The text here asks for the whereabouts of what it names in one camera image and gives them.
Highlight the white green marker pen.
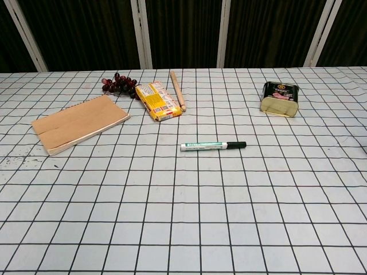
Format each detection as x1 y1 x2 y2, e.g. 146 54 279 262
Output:
180 140 229 152

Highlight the black marker cap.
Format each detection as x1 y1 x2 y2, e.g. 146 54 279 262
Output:
226 140 247 150

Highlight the yellow snack packet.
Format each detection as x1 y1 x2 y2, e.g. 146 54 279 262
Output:
134 81 184 123

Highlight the wooden rolling pin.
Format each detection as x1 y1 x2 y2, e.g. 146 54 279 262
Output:
169 70 187 112

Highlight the white black checked tablecloth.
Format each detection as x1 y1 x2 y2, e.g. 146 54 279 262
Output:
0 66 367 275

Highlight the dark red grape bunch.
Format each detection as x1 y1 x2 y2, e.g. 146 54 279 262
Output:
101 72 141 100

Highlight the black gold luncheon meat can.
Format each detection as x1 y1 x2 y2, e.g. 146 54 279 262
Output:
260 81 300 117

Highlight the brown kraft spiral notebook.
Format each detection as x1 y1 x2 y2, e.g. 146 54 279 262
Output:
30 95 131 157

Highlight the white metal frame post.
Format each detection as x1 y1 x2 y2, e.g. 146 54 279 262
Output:
4 0 48 72
216 0 232 69
130 0 153 69
303 0 343 68

